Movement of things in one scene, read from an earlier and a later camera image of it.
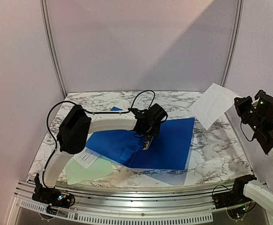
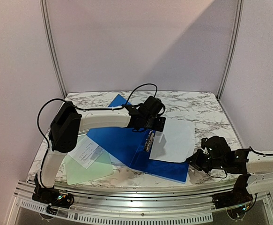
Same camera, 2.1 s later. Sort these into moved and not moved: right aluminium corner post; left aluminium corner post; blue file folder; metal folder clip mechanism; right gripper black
Moved: right gripper black; blue file folder
Not moved: right aluminium corner post; left aluminium corner post; metal folder clip mechanism
